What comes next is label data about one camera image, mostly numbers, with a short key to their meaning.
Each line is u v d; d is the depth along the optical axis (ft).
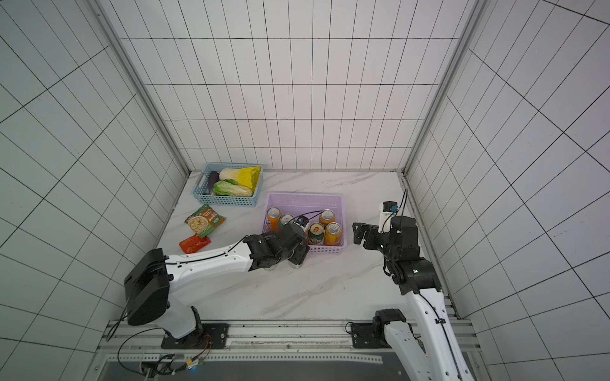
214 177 3.72
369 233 2.07
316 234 2.80
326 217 2.94
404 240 1.68
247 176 3.49
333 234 2.80
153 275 1.57
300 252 2.33
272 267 1.97
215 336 2.39
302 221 2.33
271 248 1.96
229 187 3.40
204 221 3.29
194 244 3.02
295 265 2.37
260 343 2.38
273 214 2.95
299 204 3.41
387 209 2.04
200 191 3.51
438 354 1.32
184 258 1.57
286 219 2.89
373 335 2.37
